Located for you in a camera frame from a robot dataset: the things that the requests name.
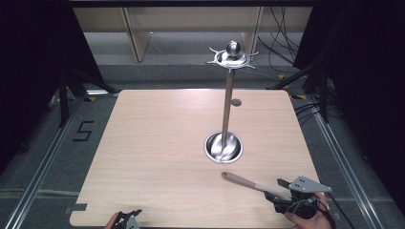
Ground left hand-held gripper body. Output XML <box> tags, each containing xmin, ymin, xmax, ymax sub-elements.
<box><xmin>115</xmin><ymin>213</ymin><xmax>140</xmax><ymax>229</ymax></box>

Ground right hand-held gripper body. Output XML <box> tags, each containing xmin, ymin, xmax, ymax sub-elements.
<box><xmin>273</xmin><ymin>175</ymin><xmax>332</xmax><ymax>220</ymax></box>

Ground wooden handled spatula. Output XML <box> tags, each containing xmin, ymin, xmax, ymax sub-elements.
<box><xmin>221</xmin><ymin>171</ymin><xmax>291</xmax><ymax>201</ymax></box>

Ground steel utensil rack stand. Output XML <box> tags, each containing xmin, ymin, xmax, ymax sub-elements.
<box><xmin>203</xmin><ymin>40</ymin><xmax>260</xmax><ymax>165</ymax></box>

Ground person's left hand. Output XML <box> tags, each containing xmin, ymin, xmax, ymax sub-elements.
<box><xmin>102</xmin><ymin>212</ymin><xmax>120</xmax><ymax>229</ymax></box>

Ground person's right hand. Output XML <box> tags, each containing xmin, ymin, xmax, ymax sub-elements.
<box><xmin>284</xmin><ymin>192</ymin><xmax>336</xmax><ymax>229</ymax></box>

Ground black tape strip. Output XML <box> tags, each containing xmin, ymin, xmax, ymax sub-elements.
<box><xmin>64</xmin><ymin>202</ymin><xmax>88</xmax><ymax>216</ymax></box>

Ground black metal stand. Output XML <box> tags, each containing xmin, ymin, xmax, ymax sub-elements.
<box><xmin>56</xmin><ymin>67</ymin><xmax>120</xmax><ymax>129</ymax></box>
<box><xmin>266</xmin><ymin>61</ymin><xmax>330</xmax><ymax>124</ymax></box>

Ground black curtain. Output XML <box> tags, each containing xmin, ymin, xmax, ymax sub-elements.
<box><xmin>292</xmin><ymin>0</ymin><xmax>405</xmax><ymax>220</ymax></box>
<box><xmin>0</xmin><ymin>0</ymin><xmax>106</xmax><ymax>175</ymax></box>

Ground beige wooden cabinet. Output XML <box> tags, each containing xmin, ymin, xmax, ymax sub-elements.
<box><xmin>73</xmin><ymin>6</ymin><xmax>313</xmax><ymax>63</ymax></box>

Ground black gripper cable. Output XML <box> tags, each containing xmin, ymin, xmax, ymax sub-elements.
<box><xmin>326</xmin><ymin>192</ymin><xmax>350</xmax><ymax>221</ymax></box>

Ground aluminium floor rail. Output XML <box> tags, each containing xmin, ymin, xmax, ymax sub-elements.
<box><xmin>306</xmin><ymin>94</ymin><xmax>385</xmax><ymax>229</ymax></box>
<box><xmin>2</xmin><ymin>90</ymin><xmax>111</xmax><ymax>229</ymax></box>

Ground black floor cables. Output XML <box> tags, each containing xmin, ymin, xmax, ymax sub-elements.
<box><xmin>293</xmin><ymin>100</ymin><xmax>324</xmax><ymax>126</ymax></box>

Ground bundle of black cables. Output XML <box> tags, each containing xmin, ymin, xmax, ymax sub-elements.
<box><xmin>257</xmin><ymin>6</ymin><xmax>302</xmax><ymax>66</ymax></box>

